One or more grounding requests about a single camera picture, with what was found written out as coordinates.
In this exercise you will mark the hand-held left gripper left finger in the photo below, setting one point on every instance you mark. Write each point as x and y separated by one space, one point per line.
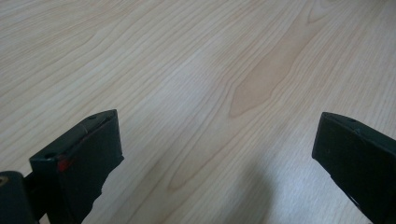
81 168

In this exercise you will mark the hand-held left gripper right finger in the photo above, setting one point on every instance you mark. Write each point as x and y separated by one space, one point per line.
361 165

